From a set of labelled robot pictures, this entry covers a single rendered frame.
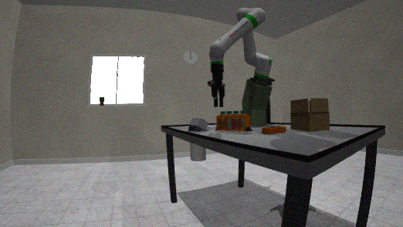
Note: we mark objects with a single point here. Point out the white button panel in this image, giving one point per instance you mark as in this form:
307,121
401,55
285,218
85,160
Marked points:
198,124

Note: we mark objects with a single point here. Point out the orange handheld multimeter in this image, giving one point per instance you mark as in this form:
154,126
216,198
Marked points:
275,130

